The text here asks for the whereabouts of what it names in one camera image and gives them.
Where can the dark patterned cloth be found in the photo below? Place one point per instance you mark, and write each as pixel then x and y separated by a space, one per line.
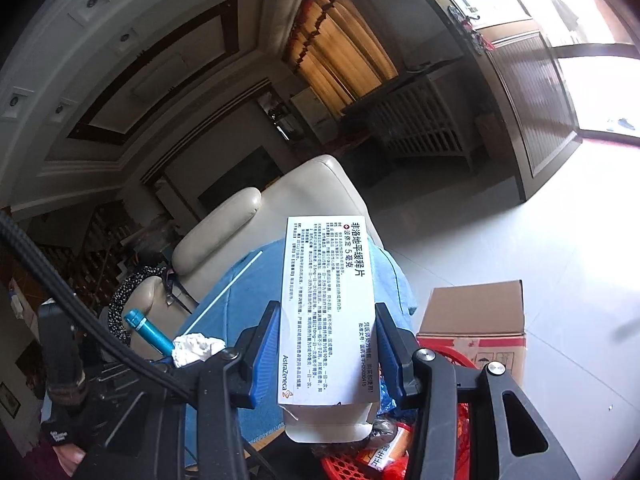
pixel 130 290

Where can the turquoise tube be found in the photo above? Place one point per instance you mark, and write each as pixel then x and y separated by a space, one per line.
pixel 150 330

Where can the white tissue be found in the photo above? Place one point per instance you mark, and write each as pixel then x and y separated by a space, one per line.
pixel 197 347

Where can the orange curtain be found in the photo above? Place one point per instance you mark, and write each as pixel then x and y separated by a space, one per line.
pixel 345 55

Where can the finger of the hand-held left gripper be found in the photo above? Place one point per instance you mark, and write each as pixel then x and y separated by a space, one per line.
pixel 120 375

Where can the cream leather armchair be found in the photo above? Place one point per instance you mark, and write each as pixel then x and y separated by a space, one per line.
pixel 225 230

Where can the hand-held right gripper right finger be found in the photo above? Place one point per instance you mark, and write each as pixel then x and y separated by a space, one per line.
pixel 392 355

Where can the red plastic mesh basket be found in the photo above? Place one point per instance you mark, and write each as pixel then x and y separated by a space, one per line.
pixel 340 467

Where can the blue tablecloth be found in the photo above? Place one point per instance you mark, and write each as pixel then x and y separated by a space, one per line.
pixel 250 300

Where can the white medicine box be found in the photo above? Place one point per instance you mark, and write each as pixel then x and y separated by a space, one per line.
pixel 325 300

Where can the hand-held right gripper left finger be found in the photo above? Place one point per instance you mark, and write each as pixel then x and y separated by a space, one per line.
pixel 265 355

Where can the person's left hand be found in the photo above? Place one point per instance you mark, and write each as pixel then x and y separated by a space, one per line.
pixel 65 425

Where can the thin white stick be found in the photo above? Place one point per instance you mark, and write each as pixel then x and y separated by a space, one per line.
pixel 225 290

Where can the dark wooden shelf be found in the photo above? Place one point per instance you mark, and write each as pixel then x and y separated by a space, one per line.
pixel 95 250

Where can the brown cardboard box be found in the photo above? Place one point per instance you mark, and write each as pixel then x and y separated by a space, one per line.
pixel 475 310

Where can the white cabinet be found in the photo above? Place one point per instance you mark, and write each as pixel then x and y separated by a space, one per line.
pixel 312 115

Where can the brown wooden door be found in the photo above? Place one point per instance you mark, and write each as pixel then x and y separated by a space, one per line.
pixel 535 110

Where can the dark television screen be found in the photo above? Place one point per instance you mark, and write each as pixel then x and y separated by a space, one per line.
pixel 240 180

